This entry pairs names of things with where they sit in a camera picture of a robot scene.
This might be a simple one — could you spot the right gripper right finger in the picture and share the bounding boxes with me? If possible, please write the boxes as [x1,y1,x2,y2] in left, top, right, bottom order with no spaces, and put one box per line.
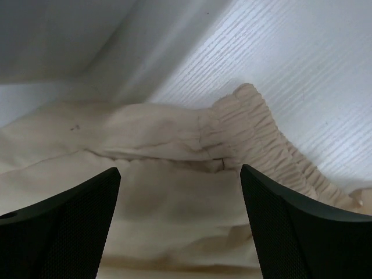
[240,164,371,278]

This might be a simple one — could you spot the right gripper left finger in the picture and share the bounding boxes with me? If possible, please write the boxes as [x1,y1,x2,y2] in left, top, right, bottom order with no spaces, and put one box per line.
[1,167,121,279]

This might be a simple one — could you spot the beige trousers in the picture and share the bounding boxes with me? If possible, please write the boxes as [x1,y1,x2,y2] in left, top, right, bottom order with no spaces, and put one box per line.
[1,84,371,278]

